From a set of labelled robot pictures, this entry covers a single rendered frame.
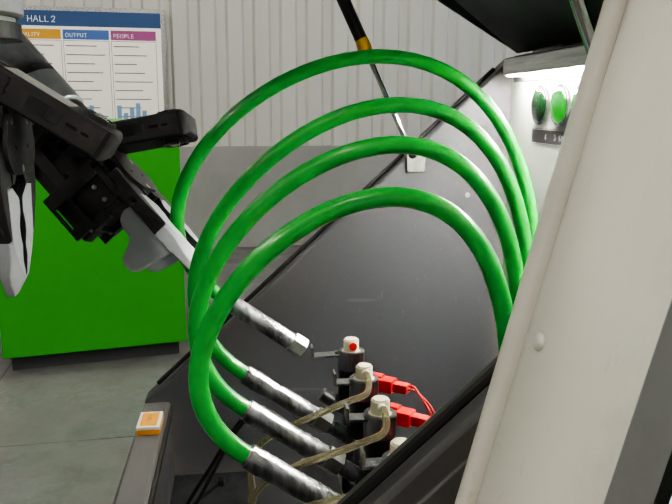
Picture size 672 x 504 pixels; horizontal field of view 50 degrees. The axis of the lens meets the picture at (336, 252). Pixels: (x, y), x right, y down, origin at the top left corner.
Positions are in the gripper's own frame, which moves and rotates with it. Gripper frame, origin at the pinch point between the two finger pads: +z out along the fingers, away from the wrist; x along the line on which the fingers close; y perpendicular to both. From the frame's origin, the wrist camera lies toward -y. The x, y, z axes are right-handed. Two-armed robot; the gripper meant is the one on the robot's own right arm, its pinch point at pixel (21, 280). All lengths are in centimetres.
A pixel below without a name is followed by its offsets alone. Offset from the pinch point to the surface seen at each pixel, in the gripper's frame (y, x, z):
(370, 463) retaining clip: -26.7, 12.2, 11.5
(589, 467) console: -31.4, 34.8, 0.2
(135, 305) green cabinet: 40, -331, 93
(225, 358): -16.1, -3.3, 8.5
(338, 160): -25.3, 4.7, -9.9
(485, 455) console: -30.8, 24.7, 4.8
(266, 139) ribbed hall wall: -44, -659, 18
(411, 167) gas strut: -42, -43, -5
